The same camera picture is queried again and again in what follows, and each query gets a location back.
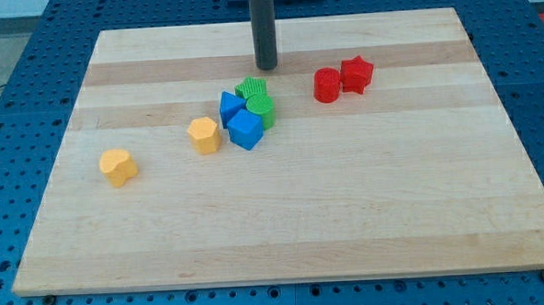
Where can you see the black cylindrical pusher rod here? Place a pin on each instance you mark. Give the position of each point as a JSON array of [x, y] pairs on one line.
[[263, 28]]

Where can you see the red star block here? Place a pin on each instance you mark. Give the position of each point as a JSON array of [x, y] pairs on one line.
[[356, 75]]

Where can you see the green star block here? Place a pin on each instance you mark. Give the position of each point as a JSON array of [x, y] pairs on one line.
[[250, 86]]

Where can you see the green cylinder block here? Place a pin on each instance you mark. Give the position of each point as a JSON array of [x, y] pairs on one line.
[[263, 106]]

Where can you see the red cylinder block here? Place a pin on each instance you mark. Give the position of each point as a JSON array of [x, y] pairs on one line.
[[327, 82]]

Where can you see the blue triangle block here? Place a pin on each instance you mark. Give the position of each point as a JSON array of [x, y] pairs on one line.
[[229, 106]]

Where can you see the blue cube block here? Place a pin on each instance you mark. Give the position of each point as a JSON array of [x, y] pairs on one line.
[[245, 129]]

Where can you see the yellow hexagon block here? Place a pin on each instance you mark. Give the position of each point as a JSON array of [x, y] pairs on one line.
[[204, 135]]

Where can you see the yellow heart block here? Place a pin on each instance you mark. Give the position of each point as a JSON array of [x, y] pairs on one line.
[[117, 166]]

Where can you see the light wooden board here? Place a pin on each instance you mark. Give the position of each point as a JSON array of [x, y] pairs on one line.
[[423, 175]]

